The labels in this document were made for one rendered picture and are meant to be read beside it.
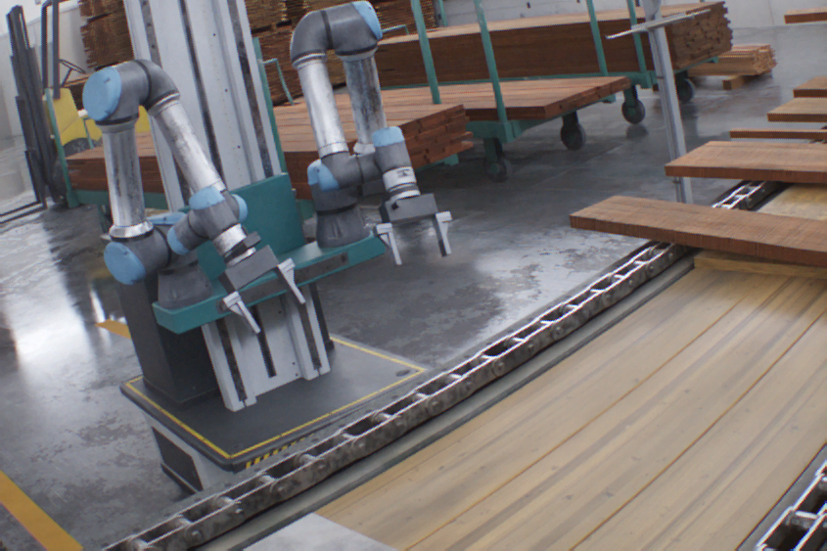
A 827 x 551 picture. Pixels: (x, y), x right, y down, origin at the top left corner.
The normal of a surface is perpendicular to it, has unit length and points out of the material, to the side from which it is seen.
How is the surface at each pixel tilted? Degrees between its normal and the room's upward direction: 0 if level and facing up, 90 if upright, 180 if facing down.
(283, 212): 90
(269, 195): 90
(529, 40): 90
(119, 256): 98
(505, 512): 0
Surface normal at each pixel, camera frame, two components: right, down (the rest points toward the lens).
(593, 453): -0.21, -0.95
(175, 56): 0.57, 0.08
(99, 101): -0.50, 0.18
